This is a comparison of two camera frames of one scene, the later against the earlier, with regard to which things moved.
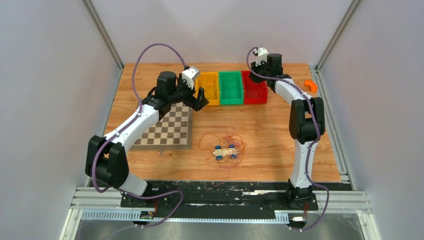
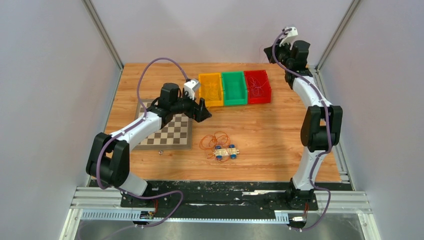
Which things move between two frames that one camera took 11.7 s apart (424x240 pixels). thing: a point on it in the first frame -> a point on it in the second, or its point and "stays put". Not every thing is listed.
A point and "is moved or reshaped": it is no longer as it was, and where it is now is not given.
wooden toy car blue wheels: (231, 151) stays put
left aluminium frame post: (95, 18) stays put
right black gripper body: (262, 69) -> (282, 54)
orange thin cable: (228, 150) is moved or reshaped
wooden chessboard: (174, 131) stays put
